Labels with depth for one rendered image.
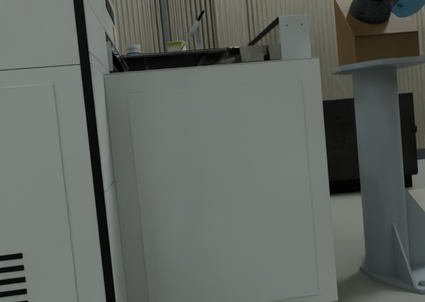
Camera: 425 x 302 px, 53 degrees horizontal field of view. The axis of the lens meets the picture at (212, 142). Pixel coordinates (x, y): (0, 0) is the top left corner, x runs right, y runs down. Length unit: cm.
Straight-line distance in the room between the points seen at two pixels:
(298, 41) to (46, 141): 79
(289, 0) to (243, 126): 372
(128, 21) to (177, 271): 364
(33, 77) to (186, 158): 46
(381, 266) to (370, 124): 54
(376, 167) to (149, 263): 91
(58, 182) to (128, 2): 376
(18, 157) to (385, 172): 125
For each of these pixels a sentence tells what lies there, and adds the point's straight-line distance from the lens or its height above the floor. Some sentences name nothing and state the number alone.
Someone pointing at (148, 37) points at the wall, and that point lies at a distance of 459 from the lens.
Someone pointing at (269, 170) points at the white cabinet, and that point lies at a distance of 126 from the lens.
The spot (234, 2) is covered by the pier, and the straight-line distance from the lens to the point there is 457.
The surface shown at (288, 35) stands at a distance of 136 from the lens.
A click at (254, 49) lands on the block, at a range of 151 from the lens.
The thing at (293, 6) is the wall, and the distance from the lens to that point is 488.
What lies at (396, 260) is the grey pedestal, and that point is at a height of 8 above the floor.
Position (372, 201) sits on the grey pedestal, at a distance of 173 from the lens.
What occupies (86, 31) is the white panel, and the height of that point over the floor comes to 89.
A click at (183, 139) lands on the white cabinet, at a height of 62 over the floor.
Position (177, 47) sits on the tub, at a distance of 196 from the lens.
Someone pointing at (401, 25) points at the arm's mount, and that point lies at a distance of 177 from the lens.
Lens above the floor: 66
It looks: 3 degrees down
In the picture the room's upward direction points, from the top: 5 degrees counter-clockwise
